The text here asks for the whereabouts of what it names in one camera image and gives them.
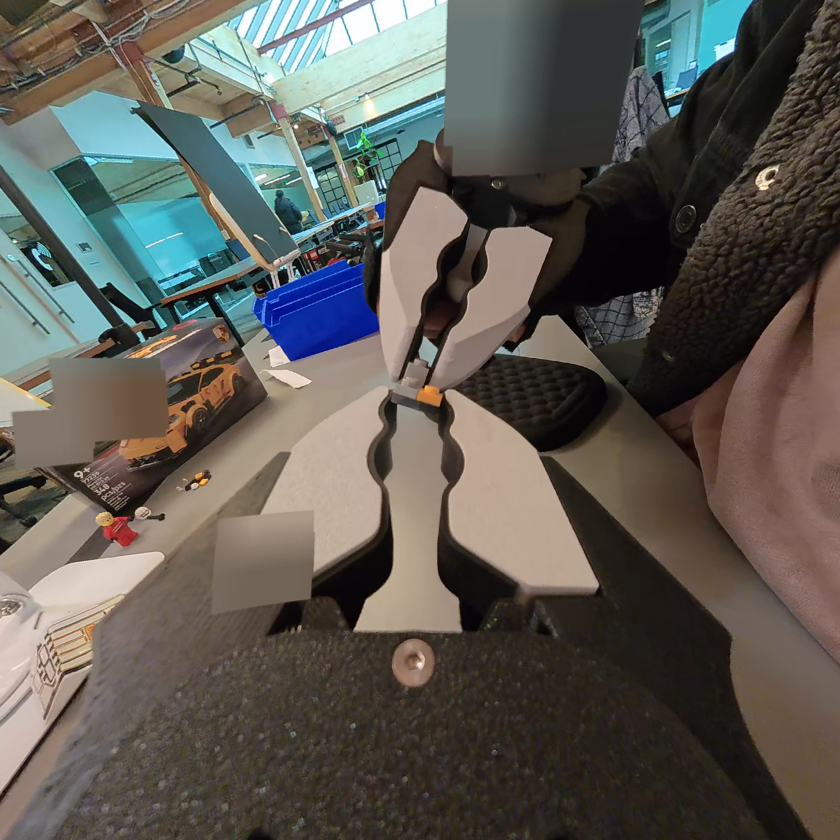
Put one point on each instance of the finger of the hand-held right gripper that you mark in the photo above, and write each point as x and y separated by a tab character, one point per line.
410	262
505	289

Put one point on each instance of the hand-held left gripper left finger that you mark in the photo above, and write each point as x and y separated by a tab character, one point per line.
328	472

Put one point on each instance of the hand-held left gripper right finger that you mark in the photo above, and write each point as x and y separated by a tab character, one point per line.
505	512

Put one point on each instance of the grey lego plate orange ends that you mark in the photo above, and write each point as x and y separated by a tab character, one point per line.
413	374

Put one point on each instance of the pile of small lego pieces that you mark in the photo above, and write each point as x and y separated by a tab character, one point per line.
195	482

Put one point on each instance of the black lego set box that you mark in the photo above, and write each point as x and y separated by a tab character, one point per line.
197	394

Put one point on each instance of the red lego minifigure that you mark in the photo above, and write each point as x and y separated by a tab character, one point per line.
121	528

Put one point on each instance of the person's right hand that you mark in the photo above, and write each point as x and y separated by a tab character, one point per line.
438	321

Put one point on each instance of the green potted plant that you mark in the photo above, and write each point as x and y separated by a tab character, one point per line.
367	154

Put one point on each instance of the blue plastic bin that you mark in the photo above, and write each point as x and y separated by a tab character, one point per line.
295	292
328	328

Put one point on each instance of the black quilted cushion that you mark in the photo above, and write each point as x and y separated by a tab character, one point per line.
544	400

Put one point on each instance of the wooden office desk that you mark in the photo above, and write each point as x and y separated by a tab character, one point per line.
210	279

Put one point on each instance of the black tilted board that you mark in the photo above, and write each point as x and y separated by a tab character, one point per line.
216	177

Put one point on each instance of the plaid cloth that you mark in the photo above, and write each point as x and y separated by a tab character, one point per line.
646	118

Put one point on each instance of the white book stand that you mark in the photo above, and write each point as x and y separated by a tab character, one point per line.
98	574

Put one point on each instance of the black office chair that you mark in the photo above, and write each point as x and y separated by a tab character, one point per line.
128	308

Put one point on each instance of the person's pink garment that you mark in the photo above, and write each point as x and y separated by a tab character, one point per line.
774	459

